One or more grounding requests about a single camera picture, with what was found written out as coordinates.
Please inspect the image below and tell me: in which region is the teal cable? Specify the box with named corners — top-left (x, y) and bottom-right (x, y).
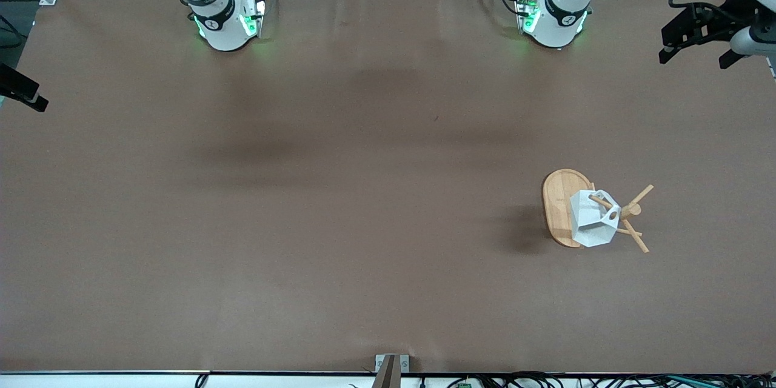
top-left (664, 375), bottom-right (722, 388)

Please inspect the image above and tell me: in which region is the small metal bracket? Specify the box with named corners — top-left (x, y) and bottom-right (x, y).
top-left (375, 354), bottom-right (410, 373)

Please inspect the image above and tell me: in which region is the wooden cup rack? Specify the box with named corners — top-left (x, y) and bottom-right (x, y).
top-left (541, 169), bottom-right (655, 254)

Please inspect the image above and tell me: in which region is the brown table cover mat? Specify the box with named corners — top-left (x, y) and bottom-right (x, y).
top-left (0, 0), bottom-right (776, 375)

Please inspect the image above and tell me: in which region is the white faceted cup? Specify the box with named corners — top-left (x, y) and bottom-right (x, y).
top-left (569, 189), bottom-right (622, 249)

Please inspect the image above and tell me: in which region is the brown upright post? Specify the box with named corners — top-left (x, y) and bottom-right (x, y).
top-left (371, 355), bottom-right (402, 388)

